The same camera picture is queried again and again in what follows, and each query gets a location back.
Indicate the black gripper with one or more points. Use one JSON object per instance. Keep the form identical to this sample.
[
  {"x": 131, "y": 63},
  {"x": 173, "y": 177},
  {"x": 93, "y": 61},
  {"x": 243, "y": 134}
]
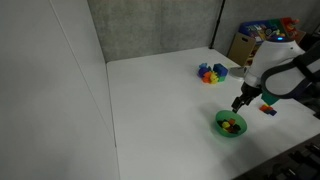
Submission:
[{"x": 250, "y": 90}]

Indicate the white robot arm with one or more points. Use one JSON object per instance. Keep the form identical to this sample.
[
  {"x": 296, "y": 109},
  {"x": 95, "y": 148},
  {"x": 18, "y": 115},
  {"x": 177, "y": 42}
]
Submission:
[{"x": 276, "y": 56}]

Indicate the dark green small block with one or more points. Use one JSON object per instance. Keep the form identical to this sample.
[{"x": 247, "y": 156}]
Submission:
[{"x": 236, "y": 128}]

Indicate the yellow small block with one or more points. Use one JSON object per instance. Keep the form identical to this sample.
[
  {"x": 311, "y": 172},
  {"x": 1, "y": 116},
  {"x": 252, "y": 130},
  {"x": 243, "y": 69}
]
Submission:
[{"x": 225, "y": 125}]

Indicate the blue small block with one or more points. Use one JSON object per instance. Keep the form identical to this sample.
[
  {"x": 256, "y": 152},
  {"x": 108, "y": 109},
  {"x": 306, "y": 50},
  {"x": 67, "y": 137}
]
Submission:
[{"x": 272, "y": 112}]

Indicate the green plastic bowl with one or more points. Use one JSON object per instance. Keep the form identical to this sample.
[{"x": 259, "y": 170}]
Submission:
[{"x": 220, "y": 131}]

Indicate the green toy piece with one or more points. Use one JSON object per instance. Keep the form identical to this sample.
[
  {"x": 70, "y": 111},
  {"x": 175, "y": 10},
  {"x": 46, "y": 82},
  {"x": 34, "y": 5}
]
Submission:
[{"x": 222, "y": 79}]

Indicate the grey metal mounting plate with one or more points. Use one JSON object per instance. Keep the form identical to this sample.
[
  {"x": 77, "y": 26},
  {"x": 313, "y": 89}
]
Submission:
[{"x": 237, "y": 72}]

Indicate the yellow toy piece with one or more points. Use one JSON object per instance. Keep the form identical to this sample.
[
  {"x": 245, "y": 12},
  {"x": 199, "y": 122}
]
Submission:
[{"x": 214, "y": 78}]

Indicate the blue toy cube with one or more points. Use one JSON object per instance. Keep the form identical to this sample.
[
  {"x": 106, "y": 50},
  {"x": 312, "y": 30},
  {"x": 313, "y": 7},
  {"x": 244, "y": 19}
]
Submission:
[{"x": 220, "y": 69}]

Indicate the orange toy piece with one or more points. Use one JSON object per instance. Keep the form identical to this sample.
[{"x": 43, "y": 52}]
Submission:
[{"x": 207, "y": 77}]

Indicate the purple toy piece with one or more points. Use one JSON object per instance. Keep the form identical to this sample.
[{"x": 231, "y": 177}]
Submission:
[{"x": 202, "y": 71}]

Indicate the brown cardboard box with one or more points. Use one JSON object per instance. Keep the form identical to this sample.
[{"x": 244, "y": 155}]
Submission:
[{"x": 241, "y": 49}]

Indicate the light blue toy piece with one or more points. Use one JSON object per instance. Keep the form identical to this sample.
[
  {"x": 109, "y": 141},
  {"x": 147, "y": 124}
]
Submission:
[{"x": 202, "y": 65}]

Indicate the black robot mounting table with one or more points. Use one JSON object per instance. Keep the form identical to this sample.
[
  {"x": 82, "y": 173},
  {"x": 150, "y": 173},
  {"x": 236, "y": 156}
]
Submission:
[{"x": 286, "y": 163}]

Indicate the colourful toy box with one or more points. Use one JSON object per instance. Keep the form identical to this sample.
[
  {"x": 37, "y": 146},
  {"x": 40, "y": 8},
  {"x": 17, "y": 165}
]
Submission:
[{"x": 270, "y": 28}]

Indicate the black pole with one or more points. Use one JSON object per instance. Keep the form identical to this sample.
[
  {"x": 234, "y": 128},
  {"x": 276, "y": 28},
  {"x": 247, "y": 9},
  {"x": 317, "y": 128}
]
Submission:
[{"x": 217, "y": 23}]

